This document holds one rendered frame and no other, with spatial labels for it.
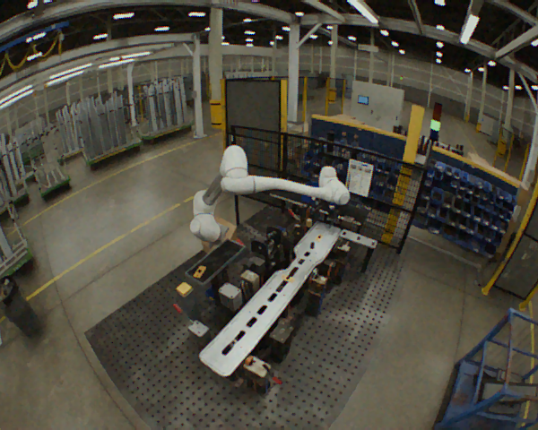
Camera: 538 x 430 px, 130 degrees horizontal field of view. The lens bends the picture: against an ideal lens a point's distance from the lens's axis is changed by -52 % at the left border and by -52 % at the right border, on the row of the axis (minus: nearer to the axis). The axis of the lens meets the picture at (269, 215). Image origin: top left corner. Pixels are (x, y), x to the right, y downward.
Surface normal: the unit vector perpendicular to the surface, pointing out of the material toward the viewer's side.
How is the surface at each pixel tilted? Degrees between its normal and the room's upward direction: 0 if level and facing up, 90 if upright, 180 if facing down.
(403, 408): 0
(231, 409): 0
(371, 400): 0
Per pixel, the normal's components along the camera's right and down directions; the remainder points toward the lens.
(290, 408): 0.01, -0.83
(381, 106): -0.60, 0.44
